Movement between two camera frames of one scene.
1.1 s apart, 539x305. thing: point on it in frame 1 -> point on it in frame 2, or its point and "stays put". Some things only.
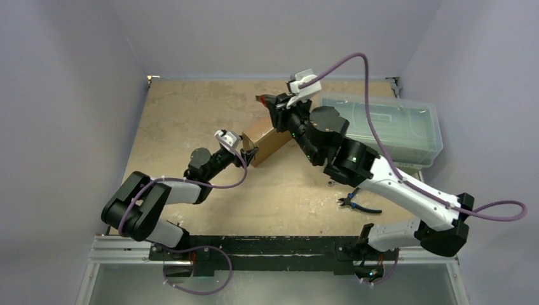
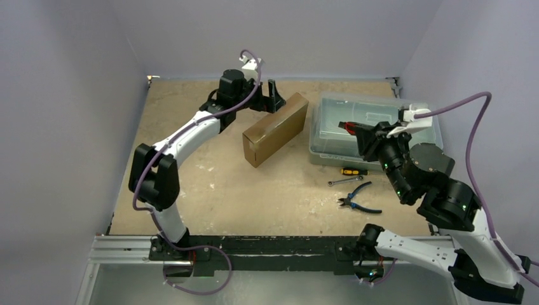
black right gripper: (279, 111) -> (368, 139)
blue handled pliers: (346, 202) stays put
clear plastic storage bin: (410, 130) stays put
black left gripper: (246, 155) -> (269, 103)
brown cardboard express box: (267, 140) stays put
